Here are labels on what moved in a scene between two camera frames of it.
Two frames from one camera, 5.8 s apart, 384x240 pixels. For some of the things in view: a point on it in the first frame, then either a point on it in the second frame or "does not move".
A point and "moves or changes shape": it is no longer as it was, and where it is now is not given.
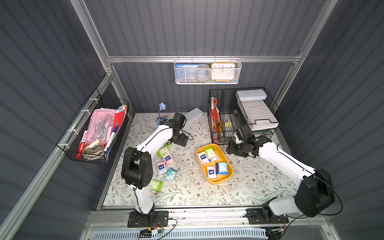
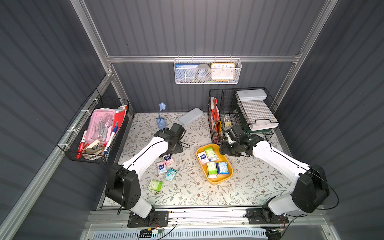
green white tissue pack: (211, 155) does not move
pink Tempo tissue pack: (161, 168) does not move
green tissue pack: (168, 144) moves or changes shape
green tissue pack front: (156, 185) does not move
